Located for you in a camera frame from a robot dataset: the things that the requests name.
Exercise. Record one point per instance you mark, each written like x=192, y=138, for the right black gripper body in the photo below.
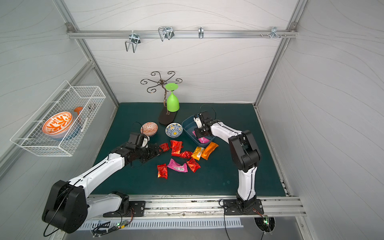
x=199, y=130

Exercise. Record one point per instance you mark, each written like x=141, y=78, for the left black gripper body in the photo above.
x=149, y=151

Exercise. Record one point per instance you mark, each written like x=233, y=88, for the pink tea bag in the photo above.
x=173, y=165
x=204, y=140

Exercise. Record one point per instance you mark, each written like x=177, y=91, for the orange tea bag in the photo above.
x=209, y=150

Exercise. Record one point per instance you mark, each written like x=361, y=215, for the small red tea bag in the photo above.
x=165, y=147

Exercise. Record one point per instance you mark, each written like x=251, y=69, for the yellow tea bag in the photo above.
x=197, y=153

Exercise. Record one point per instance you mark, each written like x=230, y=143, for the red tea bag front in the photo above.
x=162, y=171

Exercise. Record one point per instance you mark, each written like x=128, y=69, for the large red tea bag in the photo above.
x=176, y=147

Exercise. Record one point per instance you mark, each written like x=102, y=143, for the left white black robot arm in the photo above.
x=69, y=204

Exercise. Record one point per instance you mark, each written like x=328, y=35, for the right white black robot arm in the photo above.
x=244, y=150

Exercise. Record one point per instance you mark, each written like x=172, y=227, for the orange patterned ceramic bowl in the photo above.
x=149, y=129

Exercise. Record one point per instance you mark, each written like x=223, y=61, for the blue patterned small bowl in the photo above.
x=174, y=130

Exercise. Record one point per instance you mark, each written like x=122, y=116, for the green plastic goblet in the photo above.
x=173, y=104

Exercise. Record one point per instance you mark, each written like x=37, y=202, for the dark cup stand with rod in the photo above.
x=165, y=117

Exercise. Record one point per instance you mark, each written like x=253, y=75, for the orange spoon in basket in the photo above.
x=78, y=111

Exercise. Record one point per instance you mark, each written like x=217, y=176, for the orange white bowl in basket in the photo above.
x=58, y=125

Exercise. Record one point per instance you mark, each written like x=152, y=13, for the metal double hook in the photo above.
x=132, y=42

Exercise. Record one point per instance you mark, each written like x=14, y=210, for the metal hook right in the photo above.
x=273, y=34

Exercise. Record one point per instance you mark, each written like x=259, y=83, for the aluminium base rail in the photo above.
x=185, y=207

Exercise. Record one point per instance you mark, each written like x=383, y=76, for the white wire wall basket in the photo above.
x=64, y=99

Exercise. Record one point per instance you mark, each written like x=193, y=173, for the aluminium top rail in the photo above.
x=180, y=34

